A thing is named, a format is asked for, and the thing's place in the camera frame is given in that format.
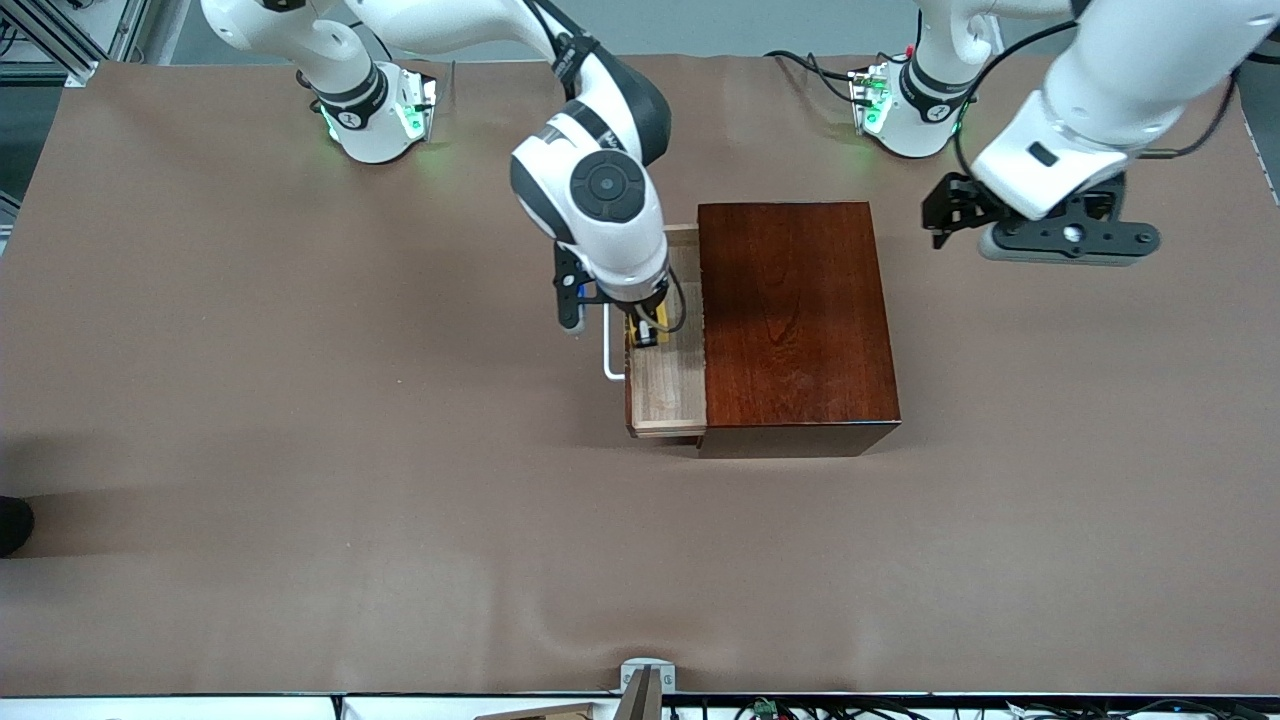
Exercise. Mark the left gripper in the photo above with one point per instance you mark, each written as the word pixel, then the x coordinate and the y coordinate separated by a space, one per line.
pixel 958 203

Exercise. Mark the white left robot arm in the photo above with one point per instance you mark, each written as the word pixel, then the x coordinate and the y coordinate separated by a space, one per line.
pixel 1130 70

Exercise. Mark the dark brown wooden cabinet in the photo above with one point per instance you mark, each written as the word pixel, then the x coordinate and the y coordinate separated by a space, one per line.
pixel 800 320

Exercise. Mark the brown table cloth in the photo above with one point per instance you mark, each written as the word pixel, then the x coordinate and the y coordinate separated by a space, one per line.
pixel 400 500

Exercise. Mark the green connector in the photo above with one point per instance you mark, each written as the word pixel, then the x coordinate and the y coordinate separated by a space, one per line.
pixel 766 708

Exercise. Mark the black round object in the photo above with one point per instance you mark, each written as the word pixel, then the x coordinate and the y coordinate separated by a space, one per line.
pixel 12 525

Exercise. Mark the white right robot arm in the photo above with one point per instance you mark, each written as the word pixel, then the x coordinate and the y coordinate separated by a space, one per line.
pixel 600 190

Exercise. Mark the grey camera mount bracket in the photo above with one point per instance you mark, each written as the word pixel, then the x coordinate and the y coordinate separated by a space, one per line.
pixel 647 685

